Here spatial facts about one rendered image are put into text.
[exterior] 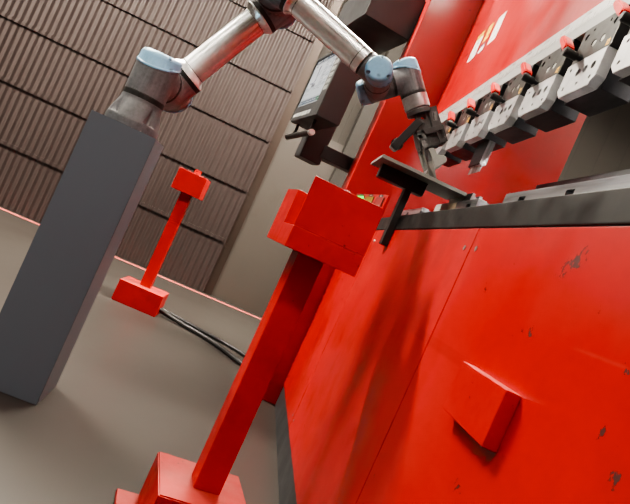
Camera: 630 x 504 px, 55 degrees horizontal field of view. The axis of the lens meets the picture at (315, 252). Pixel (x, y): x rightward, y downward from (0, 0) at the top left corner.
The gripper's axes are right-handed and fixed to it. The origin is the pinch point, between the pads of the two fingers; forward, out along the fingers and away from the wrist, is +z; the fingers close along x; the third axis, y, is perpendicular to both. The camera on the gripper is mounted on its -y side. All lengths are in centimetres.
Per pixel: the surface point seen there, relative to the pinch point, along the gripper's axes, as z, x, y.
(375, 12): -87, 95, 16
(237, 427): 44, -50, -63
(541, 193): 14, -59, 8
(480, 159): -1.0, -2.5, 14.9
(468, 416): 38, -103, -24
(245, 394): 37, -51, -60
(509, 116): -7.6, -23.1, 19.0
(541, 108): -4.7, -41.2, 20.0
